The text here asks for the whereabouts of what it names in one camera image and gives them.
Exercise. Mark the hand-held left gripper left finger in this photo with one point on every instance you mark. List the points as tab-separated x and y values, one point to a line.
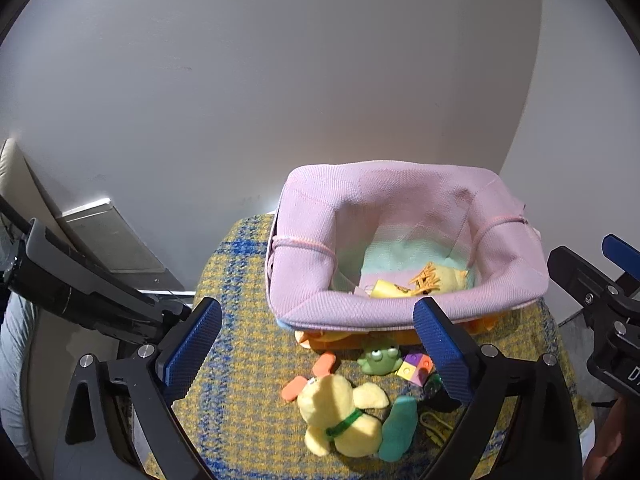
192	345

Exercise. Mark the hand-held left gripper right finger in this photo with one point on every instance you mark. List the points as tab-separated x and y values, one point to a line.
442	355

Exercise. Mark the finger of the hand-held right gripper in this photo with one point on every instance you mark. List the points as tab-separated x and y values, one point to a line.
620	255
580	275

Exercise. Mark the purple yellow building block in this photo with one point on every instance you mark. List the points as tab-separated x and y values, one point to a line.
412	362

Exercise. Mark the dark green small toy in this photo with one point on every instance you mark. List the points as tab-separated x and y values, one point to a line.
432	386

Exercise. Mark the yellow paper clip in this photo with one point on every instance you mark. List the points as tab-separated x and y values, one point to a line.
429	417

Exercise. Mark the green alien toy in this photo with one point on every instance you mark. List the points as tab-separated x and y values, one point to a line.
377	362

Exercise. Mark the teal felt piece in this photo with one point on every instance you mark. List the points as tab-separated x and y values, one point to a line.
400	430

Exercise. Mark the yellow plush dog orange ears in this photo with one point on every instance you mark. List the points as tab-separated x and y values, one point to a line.
340	425

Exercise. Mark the pink cloth liner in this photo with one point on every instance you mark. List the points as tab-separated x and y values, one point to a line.
400	195

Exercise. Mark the person's right hand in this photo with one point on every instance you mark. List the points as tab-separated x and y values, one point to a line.
607	440

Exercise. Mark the yellow blue plaid blanket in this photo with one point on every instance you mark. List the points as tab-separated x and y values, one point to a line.
240	360

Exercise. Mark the yellow toy with orange sticks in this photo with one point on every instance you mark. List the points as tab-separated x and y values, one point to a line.
440	280

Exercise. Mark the small yellow block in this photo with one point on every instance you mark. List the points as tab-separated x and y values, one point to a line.
384	290

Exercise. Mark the light grey pillow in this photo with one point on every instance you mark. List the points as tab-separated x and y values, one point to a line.
15	350

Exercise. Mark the beige headboard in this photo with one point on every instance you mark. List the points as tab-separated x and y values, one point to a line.
20	175

